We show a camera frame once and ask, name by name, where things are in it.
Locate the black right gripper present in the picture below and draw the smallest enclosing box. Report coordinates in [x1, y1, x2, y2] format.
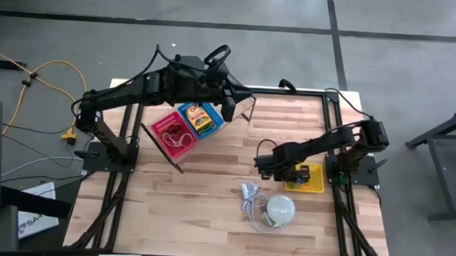
[254, 150, 297, 184]

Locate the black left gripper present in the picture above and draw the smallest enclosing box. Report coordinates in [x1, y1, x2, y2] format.
[196, 62, 255, 124]

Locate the wooden desk shelf riser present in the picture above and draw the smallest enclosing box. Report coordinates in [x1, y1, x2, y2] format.
[138, 68, 258, 178]

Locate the blue plastic basket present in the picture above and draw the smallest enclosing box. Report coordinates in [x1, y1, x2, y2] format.
[176, 100, 226, 141]

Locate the orange snack packet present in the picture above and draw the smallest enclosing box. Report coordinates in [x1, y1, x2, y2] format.
[184, 105, 217, 136]

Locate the yellow plastic basket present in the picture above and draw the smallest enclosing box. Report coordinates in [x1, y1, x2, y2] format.
[283, 161, 327, 194]

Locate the red plastic basket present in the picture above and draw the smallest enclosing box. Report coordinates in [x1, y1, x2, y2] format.
[149, 109, 201, 161]

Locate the white mushroom table lamp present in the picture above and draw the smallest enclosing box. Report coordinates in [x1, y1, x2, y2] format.
[263, 193, 297, 229]

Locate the black side table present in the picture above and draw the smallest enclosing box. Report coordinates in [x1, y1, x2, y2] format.
[402, 101, 456, 226]

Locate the black stand leg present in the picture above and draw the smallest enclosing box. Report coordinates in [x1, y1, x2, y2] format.
[0, 185, 74, 219]

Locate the white printed carton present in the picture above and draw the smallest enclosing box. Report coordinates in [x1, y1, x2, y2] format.
[16, 179, 62, 242]

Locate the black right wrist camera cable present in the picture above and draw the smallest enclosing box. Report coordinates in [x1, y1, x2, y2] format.
[253, 139, 278, 162]

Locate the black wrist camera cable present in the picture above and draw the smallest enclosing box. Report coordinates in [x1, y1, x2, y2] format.
[253, 139, 278, 162]
[203, 44, 232, 73]

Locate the black left wrist camera cable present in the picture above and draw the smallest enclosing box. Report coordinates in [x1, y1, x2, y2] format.
[203, 44, 232, 73]

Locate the black table clamp handle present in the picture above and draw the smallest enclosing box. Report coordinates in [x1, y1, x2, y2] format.
[277, 78, 300, 95]

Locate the black metal table frame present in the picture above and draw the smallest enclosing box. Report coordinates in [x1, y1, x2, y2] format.
[63, 76, 399, 256]

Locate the white floor cable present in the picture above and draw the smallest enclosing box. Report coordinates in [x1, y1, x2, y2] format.
[0, 153, 87, 181]

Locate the yellow extension cord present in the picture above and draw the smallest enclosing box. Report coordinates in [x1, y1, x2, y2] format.
[0, 43, 101, 147]

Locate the black floor bracket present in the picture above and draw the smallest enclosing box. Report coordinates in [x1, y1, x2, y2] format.
[0, 59, 28, 72]

